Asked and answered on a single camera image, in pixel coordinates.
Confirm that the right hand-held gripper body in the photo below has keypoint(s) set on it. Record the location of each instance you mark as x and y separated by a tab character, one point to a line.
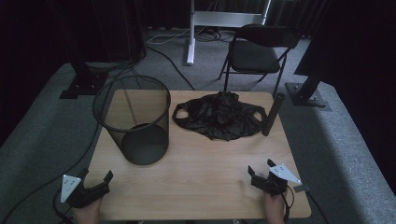
275	183

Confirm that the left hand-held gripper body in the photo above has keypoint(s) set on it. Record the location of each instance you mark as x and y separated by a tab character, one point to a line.
82	194

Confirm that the black plastic garbage bag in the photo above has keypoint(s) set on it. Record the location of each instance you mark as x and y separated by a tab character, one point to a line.
219	116

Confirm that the person's left hand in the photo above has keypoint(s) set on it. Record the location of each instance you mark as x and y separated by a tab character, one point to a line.
88	213

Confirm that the person's right hand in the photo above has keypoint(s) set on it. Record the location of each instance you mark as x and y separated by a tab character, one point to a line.
274	208

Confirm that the grey tape strip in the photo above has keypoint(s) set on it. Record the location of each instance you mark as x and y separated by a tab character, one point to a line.
301	188

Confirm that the black roll of garbage bags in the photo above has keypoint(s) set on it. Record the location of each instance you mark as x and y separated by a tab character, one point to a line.
273	113

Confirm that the black metal stand with base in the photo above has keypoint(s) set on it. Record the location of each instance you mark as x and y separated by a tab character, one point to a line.
84	82
306	93

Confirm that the black folding chair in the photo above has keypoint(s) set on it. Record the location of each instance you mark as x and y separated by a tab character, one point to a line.
253	56

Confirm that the white metal desk frame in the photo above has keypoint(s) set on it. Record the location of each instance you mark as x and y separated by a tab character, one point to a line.
218	18

